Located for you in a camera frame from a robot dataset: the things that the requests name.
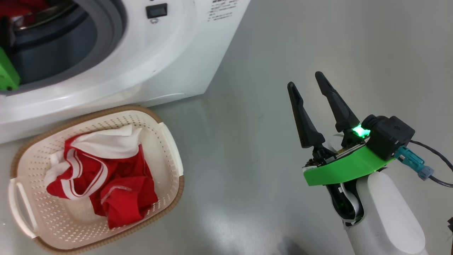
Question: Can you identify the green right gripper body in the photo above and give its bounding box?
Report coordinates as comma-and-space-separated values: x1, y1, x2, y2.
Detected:
303, 134, 395, 187

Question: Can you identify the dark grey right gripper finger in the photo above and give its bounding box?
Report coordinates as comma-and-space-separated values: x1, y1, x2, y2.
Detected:
287, 81, 326, 150
315, 71, 361, 134

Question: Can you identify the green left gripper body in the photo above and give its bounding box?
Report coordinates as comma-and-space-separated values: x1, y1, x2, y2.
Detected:
0, 46, 21, 92

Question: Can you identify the plain red garment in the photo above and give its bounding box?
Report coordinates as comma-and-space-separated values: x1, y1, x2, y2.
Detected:
0, 0, 48, 19

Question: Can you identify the red garment with white stripes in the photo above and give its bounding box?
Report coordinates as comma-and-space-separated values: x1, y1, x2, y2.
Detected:
44, 124, 159, 229

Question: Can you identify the cream perforated plastic laundry basket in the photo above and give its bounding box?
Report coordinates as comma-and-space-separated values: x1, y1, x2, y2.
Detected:
8, 105, 185, 255

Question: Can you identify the white front-load washing machine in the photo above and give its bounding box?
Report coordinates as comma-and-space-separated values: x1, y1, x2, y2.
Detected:
0, 0, 251, 144

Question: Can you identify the blue cable connector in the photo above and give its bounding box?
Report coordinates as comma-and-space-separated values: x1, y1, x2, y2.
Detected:
395, 146, 435, 181

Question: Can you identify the thin black camera cable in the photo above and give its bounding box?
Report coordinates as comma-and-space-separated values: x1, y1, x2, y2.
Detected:
409, 140, 453, 188

